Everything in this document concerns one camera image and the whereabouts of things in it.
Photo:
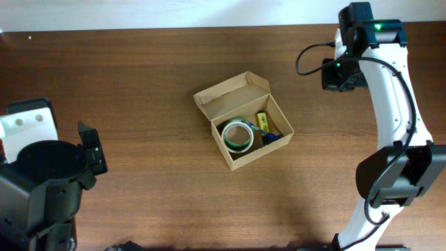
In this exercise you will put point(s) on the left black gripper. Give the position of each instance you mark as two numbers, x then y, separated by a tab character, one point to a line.
93	150

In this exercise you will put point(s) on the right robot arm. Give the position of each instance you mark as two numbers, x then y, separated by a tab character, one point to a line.
373	53

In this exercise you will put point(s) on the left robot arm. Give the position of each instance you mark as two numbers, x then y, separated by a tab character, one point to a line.
43	178

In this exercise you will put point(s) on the black and white marker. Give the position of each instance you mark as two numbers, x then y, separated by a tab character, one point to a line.
268	139

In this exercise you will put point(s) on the blue pen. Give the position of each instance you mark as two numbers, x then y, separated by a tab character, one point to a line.
267	134

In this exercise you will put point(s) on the white masking tape roll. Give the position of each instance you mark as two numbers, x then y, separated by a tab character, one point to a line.
237	136

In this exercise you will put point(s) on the brown cardboard box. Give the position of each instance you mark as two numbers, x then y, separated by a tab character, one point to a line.
243	97

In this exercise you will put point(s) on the yellow highlighter marker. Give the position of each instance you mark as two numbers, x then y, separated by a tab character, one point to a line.
262	121

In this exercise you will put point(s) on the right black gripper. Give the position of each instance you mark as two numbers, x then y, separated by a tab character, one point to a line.
341	77

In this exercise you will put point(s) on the green tape roll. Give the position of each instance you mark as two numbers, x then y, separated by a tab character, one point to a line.
230	143

